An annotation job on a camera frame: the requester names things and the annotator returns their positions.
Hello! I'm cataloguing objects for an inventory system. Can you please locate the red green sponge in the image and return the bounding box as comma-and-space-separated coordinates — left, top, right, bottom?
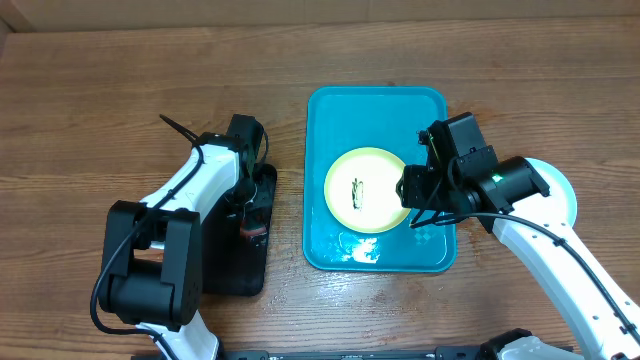
239, 223, 268, 240

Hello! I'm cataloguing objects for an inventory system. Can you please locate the yellow-rim plate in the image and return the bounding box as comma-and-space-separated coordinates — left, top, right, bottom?
324, 147, 410, 234

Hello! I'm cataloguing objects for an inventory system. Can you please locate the blue-rim white plate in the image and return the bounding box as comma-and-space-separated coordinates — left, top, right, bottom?
527, 158, 578, 227

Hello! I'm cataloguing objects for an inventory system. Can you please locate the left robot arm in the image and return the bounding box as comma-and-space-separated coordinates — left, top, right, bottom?
89, 114, 277, 359

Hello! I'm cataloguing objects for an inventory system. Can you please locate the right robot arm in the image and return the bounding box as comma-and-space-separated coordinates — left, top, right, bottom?
396, 112, 639, 359

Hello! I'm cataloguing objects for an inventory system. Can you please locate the teal plastic tray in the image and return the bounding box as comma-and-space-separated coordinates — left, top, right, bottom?
302, 86, 457, 273

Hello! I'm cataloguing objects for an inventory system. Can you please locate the black plastic tray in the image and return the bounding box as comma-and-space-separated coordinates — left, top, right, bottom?
202, 164, 277, 297

